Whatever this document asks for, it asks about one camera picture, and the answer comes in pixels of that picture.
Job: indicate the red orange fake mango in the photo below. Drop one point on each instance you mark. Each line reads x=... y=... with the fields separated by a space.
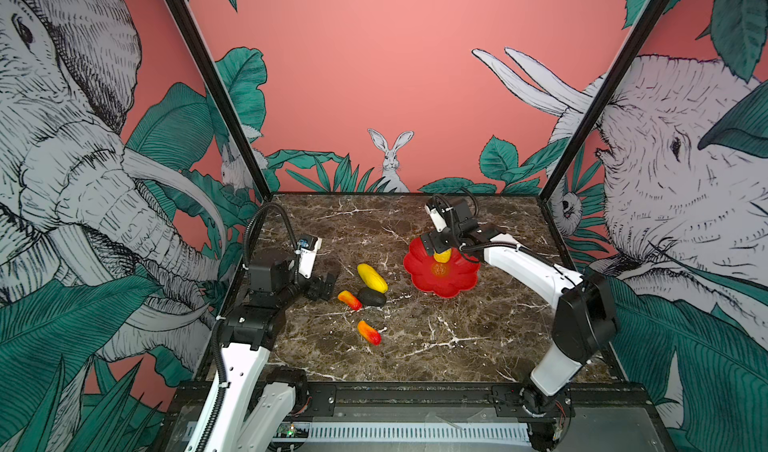
x=350 y=300

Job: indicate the right black frame post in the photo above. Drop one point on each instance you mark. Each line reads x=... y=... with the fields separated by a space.
x=650 y=14

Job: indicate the yellow fake lemon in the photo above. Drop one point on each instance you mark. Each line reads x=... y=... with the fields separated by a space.
x=442 y=257

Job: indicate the left black frame post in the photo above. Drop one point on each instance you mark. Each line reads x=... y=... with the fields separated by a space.
x=188 y=28

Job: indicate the black frame post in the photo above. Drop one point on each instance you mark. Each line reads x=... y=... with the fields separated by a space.
x=650 y=14
x=188 y=28

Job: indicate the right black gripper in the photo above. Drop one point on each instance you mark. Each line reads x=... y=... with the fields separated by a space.
x=435 y=239

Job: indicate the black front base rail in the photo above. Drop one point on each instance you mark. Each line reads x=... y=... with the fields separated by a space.
x=329 y=399

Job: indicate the yellow fake banana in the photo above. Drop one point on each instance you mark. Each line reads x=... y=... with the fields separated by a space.
x=372 y=279

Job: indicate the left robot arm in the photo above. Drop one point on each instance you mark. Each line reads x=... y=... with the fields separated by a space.
x=243 y=341

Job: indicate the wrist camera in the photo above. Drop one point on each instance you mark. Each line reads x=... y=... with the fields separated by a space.
x=308 y=247
x=436 y=217

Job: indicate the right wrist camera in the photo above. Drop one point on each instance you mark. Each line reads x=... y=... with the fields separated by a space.
x=436 y=217

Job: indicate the dark fake avocado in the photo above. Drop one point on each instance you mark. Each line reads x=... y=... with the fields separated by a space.
x=371 y=297

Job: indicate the red flower-shaped bowl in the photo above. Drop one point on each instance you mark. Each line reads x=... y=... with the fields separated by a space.
x=445 y=279

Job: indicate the orange red fake peach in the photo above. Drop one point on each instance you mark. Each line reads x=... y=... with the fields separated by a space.
x=369 y=333

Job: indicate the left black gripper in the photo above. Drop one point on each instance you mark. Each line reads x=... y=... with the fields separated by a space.
x=314 y=290

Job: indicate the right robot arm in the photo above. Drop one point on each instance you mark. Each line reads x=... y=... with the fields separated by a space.
x=585 y=315

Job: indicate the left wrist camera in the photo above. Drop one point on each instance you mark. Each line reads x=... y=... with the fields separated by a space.
x=308 y=247

